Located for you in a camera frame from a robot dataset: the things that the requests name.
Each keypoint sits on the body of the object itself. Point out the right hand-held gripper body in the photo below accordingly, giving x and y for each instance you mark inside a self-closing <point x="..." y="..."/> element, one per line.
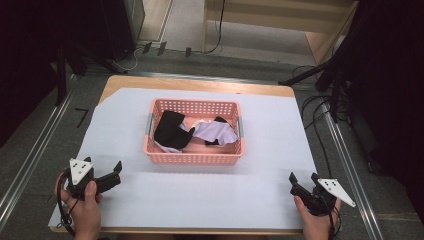
<point x="335" y="190"/>

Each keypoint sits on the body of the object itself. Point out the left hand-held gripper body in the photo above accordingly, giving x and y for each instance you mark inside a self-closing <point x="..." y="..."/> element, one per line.
<point x="80" y="170"/>

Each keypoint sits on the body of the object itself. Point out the pink plastic basket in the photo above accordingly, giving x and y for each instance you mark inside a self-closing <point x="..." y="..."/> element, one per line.
<point x="193" y="156"/>

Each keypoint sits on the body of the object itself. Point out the person's left hand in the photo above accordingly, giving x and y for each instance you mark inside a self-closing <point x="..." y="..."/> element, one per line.
<point x="85" y="213"/>

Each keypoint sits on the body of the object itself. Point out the person's right hand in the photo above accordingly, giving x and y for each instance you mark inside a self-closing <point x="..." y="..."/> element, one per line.
<point x="318" y="228"/>

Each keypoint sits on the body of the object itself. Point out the black metal stand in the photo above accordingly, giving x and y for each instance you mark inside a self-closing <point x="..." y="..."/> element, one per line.
<point x="61" y="73"/>
<point x="333" y="71"/>

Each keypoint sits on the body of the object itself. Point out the white table mat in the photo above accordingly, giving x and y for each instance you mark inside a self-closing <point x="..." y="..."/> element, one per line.
<point x="206" y="193"/>

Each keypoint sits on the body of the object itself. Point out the small black floor block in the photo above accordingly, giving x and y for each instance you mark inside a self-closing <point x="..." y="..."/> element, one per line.
<point x="147" y="47"/>
<point x="188" y="52"/>
<point x="161" y="48"/>

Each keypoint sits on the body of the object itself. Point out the dark cabinet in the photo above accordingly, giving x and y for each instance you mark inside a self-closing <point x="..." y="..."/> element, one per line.
<point x="121" y="26"/>

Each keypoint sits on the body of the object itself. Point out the wooden shelf unit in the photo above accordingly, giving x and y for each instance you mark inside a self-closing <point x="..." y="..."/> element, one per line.
<point x="283" y="23"/>

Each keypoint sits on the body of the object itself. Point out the metal floor rail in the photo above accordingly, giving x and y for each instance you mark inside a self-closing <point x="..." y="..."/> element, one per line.
<point x="353" y="173"/>
<point x="30" y="163"/>

